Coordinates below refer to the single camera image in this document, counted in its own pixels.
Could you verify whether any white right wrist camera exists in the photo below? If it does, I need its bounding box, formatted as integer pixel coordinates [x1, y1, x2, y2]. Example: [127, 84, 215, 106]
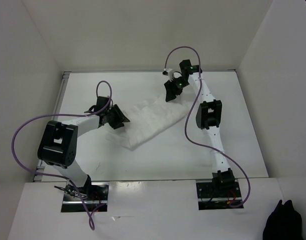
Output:
[162, 68, 178, 81]

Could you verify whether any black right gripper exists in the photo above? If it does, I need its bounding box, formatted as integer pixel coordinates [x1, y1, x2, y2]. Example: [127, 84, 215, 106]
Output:
[164, 76, 189, 102]

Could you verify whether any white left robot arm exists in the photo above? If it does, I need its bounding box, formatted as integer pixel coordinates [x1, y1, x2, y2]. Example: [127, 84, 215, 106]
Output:
[37, 96, 130, 200]

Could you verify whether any white pleated skirt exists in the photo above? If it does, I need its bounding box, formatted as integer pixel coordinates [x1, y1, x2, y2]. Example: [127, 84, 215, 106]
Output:
[105, 95, 188, 151]

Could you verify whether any dark folded garment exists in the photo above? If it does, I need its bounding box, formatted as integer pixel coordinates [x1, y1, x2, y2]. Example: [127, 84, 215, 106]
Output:
[263, 200, 304, 240]

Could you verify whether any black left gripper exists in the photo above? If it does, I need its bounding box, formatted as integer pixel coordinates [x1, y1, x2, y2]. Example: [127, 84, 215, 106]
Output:
[105, 104, 130, 130]

